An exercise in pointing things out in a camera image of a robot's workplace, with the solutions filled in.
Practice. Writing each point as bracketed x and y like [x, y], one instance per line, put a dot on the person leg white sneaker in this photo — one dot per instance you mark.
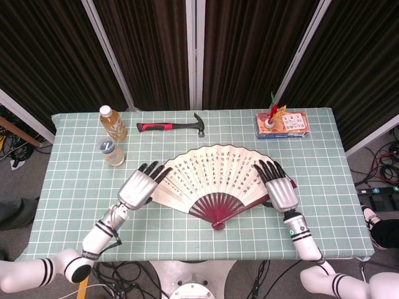
[385, 230]

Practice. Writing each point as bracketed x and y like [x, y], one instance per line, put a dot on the paper folding fan red ribs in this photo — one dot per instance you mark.
[215, 174]

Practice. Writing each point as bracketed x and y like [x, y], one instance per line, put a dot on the dark ribbed partition screen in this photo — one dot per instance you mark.
[246, 50]
[358, 62]
[46, 56]
[149, 53]

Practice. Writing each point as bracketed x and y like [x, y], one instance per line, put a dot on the colourful feather shuttlecock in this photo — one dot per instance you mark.
[273, 112]

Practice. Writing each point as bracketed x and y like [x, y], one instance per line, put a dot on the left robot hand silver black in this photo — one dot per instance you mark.
[137, 190]

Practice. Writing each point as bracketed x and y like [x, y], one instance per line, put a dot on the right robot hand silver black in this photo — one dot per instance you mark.
[280, 193]

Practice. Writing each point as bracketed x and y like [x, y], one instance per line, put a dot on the black bar with numbered stickers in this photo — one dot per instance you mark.
[378, 190]

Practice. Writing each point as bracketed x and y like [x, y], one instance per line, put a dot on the tea bottle white cap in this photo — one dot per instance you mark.
[113, 124]

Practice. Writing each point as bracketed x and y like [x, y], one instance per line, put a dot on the brown wooden stick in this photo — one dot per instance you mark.
[22, 130]

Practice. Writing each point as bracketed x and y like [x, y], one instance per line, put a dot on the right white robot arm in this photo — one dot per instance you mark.
[307, 246]

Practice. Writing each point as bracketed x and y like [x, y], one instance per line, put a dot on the green white grid tablecloth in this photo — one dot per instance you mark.
[78, 187]

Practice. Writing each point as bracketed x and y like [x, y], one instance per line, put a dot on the clear bottle blue cap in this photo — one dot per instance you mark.
[112, 154]

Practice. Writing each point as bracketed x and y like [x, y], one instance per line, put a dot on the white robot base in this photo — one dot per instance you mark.
[190, 280]

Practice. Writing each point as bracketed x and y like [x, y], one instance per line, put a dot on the orange blue carton box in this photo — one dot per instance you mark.
[290, 126]

